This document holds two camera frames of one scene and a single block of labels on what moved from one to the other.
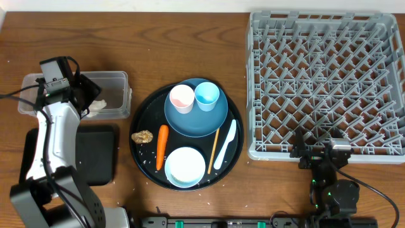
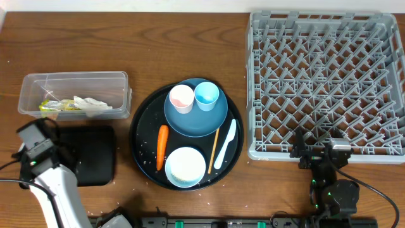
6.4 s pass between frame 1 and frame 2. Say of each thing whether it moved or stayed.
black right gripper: stayed
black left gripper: moved
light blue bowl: stayed
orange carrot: stayed
